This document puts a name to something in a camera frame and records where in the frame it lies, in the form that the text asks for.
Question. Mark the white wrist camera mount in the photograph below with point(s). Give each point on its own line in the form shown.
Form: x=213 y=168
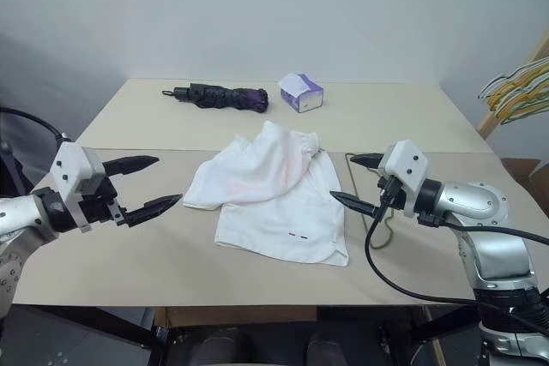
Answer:
x=70 y=164
x=407 y=164

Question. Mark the black purple folded umbrella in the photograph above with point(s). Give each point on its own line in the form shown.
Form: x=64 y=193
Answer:
x=214 y=96

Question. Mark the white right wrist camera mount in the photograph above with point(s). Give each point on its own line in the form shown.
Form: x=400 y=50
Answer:
x=407 y=164

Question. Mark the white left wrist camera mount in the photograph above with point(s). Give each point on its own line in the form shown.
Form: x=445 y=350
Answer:
x=70 y=164

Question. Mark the brown cardboard box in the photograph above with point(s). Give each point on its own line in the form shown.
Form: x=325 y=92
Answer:
x=523 y=177

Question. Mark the clothes hangers on rack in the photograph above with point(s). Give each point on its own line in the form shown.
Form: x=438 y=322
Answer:
x=486 y=122

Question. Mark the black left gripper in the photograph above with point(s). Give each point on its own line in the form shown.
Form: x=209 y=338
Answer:
x=100 y=207

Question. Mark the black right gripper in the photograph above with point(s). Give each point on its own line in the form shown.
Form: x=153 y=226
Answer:
x=391 y=194

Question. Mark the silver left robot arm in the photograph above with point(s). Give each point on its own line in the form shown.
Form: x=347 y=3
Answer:
x=17 y=220

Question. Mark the white shorts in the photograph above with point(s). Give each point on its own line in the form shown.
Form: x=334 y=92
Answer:
x=274 y=211

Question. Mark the purple white tissue box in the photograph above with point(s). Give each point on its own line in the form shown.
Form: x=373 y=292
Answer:
x=300 y=91

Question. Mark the dark rounded shape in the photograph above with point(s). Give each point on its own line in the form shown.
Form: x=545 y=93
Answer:
x=218 y=351

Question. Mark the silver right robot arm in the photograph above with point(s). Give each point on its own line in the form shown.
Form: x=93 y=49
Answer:
x=493 y=229

